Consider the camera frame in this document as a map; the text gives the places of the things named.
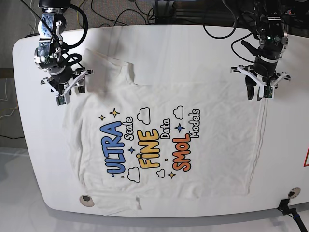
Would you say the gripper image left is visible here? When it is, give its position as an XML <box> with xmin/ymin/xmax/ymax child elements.
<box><xmin>40</xmin><ymin>66</ymin><xmax>94</xmax><ymax>96</ymax></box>

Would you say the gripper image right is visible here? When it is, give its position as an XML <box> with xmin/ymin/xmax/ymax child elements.
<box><xmin>230</xmin><ymin>57</ymin><xmax>292</xmax><ymax>102</ymax></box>

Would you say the white printed T-shirt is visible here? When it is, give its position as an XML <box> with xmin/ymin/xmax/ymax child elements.
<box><xmin>63</xmin><ymin>49</ymin><xmax>267</xmax><ymax>214</ymax></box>

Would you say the red triangle sticker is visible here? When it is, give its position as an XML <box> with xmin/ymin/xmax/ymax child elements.
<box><xmin>303</xmin><ymin>148</ymin><xmax>309</xmax><ymax>167</ymax></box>

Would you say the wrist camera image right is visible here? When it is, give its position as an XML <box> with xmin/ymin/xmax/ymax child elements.
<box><xmin>263</xmin><ymin>86</ymin><xmax>274</xmax><ymax>99</ymax></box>

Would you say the yellow floor cable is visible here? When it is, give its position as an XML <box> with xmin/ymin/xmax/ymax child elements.
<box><xmin>76</xmin><ymin>0</ymin><xmax>85</xmax><ymax>29</ymax></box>

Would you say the white floor cable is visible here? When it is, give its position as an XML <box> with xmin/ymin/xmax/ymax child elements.
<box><xmin>28</xmin><ymin>0</ymin><xmax>38</xmax><ymax>34</ymax></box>

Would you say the right table cable grommet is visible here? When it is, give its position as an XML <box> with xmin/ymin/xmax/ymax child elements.
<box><xmin>288</xmin><ymin>187</ymin><xmax>301</xmax><ymax>199</ymax></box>

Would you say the table cable grommet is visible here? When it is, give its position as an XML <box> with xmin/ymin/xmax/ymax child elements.
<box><xmin>79</xmin><ymin>195</ymin><xmax>95</xmax><ymax>207</ymax></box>
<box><xmin>288</xmin><ymin>187</ymin><xmax>301</xmax><ymax>199</ymax></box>

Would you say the left table cable grommet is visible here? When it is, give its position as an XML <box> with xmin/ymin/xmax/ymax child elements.
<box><xmin>79</xmin><ymin>195</ymin><xmax>95</xmax><ymax>207</ymax></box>

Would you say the aluminium frame stand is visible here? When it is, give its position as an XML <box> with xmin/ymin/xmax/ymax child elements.
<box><xmin>151</xmin><ymin>0</ymin><xmax>176</xmax><ymax>25</ymax></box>

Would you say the black clamp with cable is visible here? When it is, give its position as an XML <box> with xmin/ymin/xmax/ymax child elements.
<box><xmin>277</xmin><ymin>199</ymin><xmax>308</xmax><ymax>232</ymax></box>

